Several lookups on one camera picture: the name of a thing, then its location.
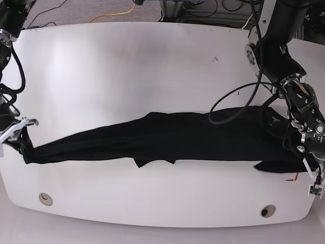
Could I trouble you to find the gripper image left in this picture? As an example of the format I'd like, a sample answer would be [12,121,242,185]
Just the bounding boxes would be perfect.
[1,107,38,155]

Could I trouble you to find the right table grommet hole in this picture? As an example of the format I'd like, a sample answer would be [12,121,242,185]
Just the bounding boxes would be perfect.
[260,205,276,218]

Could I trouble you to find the yellow cable on floor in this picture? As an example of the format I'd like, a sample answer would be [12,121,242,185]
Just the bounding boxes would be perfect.
[88,1,135,23]

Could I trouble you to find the left table grommet hole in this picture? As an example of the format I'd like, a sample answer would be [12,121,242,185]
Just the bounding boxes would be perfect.
[39,193,53,206]

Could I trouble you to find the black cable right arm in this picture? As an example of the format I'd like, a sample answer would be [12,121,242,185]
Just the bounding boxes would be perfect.
[0,45,26,97]

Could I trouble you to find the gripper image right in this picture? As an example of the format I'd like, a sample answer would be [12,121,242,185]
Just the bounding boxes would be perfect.
[297,129,324,183]

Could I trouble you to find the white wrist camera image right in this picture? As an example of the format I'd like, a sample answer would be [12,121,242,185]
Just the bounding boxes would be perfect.
[308,184,323,198]

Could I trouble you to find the red tape rectangle marking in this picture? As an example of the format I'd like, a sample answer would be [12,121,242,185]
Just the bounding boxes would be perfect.
[285,173,299,182]

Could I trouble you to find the aluminium frame stand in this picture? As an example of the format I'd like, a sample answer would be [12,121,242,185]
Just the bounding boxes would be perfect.
[159,1,184,22]

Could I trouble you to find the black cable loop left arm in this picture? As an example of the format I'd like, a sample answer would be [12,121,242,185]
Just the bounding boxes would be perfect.
[208,81,280,126]

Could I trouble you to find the table grommet hole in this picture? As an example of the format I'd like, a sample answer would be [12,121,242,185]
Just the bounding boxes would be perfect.
[39,193,53,206]
[260,205,276,218]

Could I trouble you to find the black t-shirt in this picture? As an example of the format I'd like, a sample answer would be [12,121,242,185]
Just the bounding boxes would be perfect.
[23,106,306,173]

